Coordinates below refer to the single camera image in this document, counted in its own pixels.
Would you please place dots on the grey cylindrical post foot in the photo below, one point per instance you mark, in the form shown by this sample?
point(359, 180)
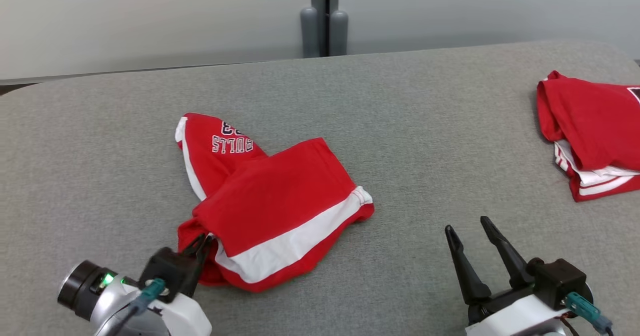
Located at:
point(338, 33)
point(309, 33)

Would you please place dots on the red garment with white trim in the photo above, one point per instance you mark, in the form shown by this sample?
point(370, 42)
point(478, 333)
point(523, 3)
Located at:
point(590, 120)

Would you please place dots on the red and white Bulls shorts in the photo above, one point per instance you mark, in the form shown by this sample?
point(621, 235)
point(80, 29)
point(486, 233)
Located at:
point(280, 186)

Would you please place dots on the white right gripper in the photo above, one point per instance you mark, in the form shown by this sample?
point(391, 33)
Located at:
point(510, 321)

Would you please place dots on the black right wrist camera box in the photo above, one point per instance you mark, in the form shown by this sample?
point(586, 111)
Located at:
point(557, 281)

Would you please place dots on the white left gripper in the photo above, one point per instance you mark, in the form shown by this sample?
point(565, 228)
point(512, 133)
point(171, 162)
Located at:
point(185, 318)

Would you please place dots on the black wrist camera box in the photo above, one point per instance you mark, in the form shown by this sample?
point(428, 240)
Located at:
point(167, 271)
point(557, 281)

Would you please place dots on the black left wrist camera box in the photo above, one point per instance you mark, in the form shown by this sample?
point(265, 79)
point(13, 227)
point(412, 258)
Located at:
point(167, 271)

